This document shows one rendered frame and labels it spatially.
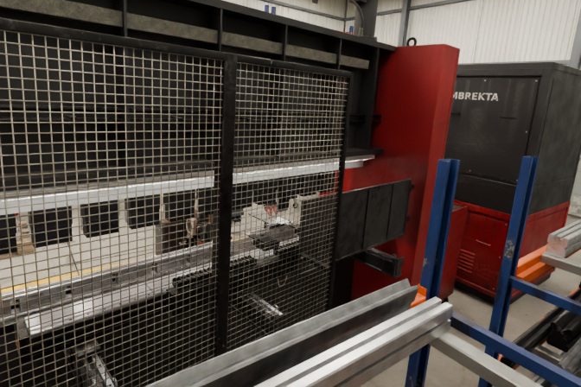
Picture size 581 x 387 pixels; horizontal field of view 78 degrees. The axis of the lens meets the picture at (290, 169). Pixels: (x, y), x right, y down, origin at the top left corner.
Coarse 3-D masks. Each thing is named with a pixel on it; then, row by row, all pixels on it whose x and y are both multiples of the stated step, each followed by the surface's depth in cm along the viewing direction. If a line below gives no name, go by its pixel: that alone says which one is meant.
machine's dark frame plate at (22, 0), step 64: (0, 0) 120; (64, 0) 132; (128, 0) 154; (192, 0) 161; (0, 64) 130; (64, 64) 143; (128, 64) 159; (320, 64) 240; (0, 128) 134; (64, 128) 147; (128, 128) 153; (256, 128) 214; (320, 128) 251
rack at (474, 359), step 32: (448, 160) 90; (448, 192) 91; (448, 224) 91; (416, 352) 96; (448, 352) 75; (480, 352) 72; (512, 352) 78; (416, 384) 103; (512, 384) 65; (576, 384) 69
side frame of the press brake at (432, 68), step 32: (384, 64) 282; (416, 64) 263; (448, 64) 255; (384, 96) 284; (416, 96) 265; (448, 96) 265; (384, 128) 287; (416, 128) 267; (384, 160) 289; (416, 160) 269; (416, 192) 271; (416, 224) 273; (416, 256) 278; (352, 288) 325
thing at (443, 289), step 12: (456, 204) 338; (456, 216) 319; (456, 228) 325; (456, 240) 330; (456, 252) 336; (444, 264) 321; (456, 264) 342; (444, 276) 327; (444, 288) 332; (444, 300) 349
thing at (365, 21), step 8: (352, 0) 241; (360, 0) 247; (368, 0) 252; (376, 0) 254; (360, 8) 238; (368, 8) 253; (376, 8) 256; (360, 16) 238; (368, 16) 254; (376, 16) 260; (360, 24) 257; (368, 24) 255; (360, 32) 239; (368, 32) 256; (376, 40) 260
